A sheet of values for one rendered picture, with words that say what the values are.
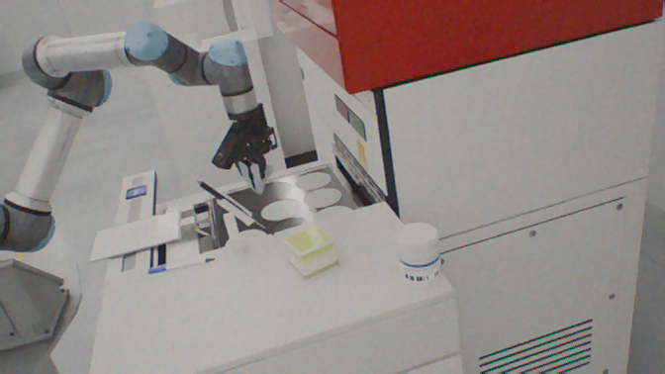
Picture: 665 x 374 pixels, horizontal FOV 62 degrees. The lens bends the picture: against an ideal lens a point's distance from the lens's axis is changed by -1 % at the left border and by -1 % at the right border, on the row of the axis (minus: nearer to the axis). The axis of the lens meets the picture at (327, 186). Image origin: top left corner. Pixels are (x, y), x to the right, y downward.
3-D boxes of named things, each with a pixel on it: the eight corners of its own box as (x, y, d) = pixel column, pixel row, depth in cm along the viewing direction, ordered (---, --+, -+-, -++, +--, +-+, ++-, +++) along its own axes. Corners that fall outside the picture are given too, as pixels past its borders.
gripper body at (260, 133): (279, 149, 132) (268, 102, 127) (257, 165, 126) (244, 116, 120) (255, 146, 136) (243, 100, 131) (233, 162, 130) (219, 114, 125)
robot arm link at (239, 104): (238, 97, 118) (212, 96, 123) (243, 117, 120) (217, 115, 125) (260, 85, 124) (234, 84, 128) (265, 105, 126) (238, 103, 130)
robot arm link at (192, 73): (157, 41, 122) (196, 38, 117) (191, 60, 132) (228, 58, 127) (150, 74, 121) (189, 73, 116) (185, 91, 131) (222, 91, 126)
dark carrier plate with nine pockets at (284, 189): (329, 167, 160) (329, 165, 160) (366, 224, 130) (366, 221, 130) (212, 199, 155) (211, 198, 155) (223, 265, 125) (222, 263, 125)
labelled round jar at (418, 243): (431, 261, 101) (427, 218, 97) (448, 283, 95) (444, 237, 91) (396, 272, 100) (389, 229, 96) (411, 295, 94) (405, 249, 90)
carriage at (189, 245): (197, 219, 156) (195, 210, 154) (205, 294, 124) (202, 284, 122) (169, 227, 154) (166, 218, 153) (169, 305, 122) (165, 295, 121)
